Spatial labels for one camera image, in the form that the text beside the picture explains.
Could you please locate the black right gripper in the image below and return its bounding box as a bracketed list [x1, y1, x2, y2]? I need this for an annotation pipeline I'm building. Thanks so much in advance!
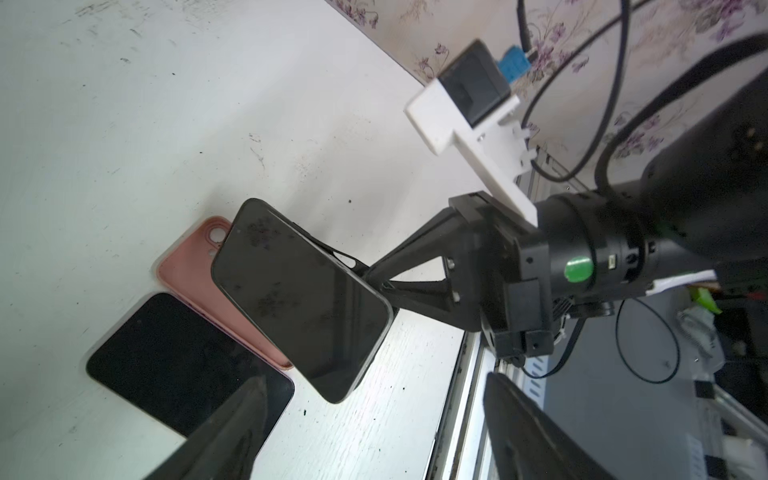
[365, 192, 555, 363]

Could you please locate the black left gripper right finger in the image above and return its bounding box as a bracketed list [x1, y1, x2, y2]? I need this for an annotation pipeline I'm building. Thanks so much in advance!
[483, 373, 613, 480]

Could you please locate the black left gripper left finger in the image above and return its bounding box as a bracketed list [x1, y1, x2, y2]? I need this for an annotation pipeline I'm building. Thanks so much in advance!
[147, 377, 267, 479]

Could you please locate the black phone case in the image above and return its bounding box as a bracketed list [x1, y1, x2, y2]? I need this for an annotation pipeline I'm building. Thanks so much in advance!
[311, 237, 370, 277]

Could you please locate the phone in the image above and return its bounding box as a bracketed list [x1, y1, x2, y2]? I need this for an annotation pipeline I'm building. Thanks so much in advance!
[85, 292, 296, 439]

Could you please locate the black pad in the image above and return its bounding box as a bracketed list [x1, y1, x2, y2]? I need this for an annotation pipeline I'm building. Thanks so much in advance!
[211, 198, 395, 404]

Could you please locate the pink phone case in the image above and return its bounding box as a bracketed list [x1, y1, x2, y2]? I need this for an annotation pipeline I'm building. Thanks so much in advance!
[155, 216, 293, 371]

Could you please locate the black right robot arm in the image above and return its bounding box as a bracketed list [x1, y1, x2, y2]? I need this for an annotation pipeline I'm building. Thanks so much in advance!
[366, 75, 767, 365]

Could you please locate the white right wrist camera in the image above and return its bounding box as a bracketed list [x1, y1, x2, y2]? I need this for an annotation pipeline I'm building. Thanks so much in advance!
[405, 40, 538, 226]

